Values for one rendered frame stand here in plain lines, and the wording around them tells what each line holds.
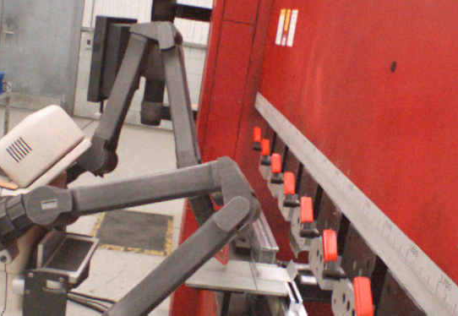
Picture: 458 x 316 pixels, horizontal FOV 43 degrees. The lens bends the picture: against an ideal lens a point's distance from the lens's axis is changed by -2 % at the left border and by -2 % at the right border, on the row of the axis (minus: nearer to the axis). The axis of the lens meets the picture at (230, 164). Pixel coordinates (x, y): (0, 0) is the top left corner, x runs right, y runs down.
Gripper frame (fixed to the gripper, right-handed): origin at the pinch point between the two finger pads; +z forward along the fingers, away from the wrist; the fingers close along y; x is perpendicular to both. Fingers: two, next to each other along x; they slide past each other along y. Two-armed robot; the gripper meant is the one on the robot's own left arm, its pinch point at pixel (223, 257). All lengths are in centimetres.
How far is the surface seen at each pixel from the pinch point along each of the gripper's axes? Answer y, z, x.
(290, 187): -13.8, -16.7, -22.4
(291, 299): -14.5, 11.2, -13.0
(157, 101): 139, -27, 13
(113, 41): 103, -62, 17
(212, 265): 1.5, 1.8, 3.8
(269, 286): -8.4, 8.8, -8.7
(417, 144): -71, -36, -37
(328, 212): -38.4, -17.6, -26.2
